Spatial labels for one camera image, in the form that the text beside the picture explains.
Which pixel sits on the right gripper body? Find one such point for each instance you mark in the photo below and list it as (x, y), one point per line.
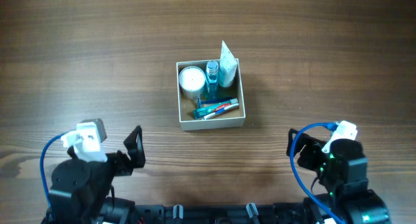
(307, 151)

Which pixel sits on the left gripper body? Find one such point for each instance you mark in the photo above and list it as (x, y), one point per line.
(123, 161)

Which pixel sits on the red green toothpaste tube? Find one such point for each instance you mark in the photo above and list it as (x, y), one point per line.
(203, 111)

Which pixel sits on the blue white toothbrush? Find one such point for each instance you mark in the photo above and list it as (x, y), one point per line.
(220, 111)

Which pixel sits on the blue disposable razor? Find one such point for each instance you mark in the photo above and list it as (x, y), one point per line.
(213, 101)

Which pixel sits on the white round cotton swab jar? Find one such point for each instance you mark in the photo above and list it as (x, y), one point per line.
(192, 82)

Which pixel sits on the blue mouthwash bottle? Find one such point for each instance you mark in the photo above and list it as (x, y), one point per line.
(211, 73)

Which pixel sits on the white floral squeeze tube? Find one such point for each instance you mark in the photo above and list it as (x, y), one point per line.
(228, 67)

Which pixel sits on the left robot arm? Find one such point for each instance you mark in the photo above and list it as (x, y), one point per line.
(82, 192)

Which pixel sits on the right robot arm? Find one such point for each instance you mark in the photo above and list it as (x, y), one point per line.
(343, 172)

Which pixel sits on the white square cardboard box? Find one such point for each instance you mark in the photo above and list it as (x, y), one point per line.
(232, 118)

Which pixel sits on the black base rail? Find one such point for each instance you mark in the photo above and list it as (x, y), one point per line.
(277, 213)

